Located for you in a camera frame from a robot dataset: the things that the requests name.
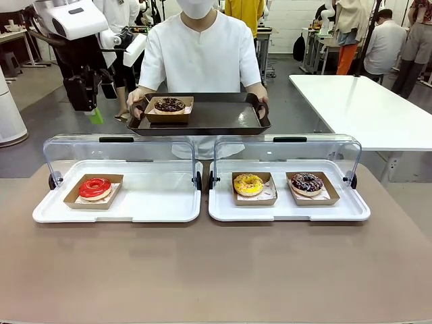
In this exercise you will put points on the person's right hand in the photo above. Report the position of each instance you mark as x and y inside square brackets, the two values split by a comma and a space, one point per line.
[136, 98]

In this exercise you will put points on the person in white tunic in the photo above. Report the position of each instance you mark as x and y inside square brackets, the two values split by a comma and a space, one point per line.
[199, 57]

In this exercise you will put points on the person's left hand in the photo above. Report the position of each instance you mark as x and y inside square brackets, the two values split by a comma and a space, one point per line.
[260, 96]

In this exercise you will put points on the sprinkled chocolate donut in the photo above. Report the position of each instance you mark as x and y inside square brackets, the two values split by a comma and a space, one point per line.
[329, 199]

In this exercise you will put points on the bystander in grey shorts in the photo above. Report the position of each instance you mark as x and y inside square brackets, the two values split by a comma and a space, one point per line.
[416, 44]

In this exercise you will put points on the person's right forearm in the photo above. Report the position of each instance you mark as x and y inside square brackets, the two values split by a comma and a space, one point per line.
[138, 90]

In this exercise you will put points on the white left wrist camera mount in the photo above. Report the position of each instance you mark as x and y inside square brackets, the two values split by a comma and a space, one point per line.
[135, 50]

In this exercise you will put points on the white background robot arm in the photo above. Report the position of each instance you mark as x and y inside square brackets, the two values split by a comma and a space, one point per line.
[326, 17]

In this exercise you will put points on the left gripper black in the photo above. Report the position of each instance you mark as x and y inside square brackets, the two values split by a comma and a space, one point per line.
[82, 91]

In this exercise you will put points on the bystander in yellow shirt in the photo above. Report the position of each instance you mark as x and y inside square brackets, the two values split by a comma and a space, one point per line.
[246, 13]

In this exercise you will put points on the black tripod pole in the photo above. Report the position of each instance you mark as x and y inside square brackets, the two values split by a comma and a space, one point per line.
[368, 40]

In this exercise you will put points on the bystander in white shirt capris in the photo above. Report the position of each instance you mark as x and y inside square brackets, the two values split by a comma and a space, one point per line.
[119, 13]

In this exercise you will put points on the yellow glazed donut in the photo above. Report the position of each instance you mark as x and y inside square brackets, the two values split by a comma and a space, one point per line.
[254, 201]

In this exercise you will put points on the bystander in orange trousers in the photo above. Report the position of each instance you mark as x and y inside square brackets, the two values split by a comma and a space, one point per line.
[347, 57]

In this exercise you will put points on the white side table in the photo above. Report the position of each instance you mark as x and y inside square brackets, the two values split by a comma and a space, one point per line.
[364, 108]

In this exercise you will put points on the black backpack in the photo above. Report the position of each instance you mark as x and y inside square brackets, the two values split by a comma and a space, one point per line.
[298, 49]

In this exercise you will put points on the red glazed donut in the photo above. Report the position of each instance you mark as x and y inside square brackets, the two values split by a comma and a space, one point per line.
[72, 200]
[94, 189]

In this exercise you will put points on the white display tray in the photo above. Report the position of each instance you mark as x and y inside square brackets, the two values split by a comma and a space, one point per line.
[152, 202]
[287, 212]

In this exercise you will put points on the chocolate glazed donut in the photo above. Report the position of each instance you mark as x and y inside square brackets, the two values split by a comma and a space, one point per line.
[167, 118]
[169, 105]

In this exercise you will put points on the dark brown serving tray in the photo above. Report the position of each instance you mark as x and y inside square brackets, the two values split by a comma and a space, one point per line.
[219, 116]

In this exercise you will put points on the bystander in white dress shirt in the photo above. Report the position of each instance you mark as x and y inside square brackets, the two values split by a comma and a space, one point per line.
[384, 47]

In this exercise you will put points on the white cylindrical air purifier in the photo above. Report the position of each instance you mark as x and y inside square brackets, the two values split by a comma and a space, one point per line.
[10, 114]

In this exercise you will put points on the person's left forearm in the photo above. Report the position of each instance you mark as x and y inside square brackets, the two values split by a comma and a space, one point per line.
[254, 87]

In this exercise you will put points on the clear plastic display lid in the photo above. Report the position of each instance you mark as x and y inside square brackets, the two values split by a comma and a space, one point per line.
[118, 152]
[287, 152]

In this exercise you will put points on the dark small stool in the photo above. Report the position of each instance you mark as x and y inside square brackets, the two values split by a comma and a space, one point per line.
[10, 65]

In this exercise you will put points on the yellow sprinkled donut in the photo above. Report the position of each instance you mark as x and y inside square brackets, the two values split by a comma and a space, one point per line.
[248, 184]

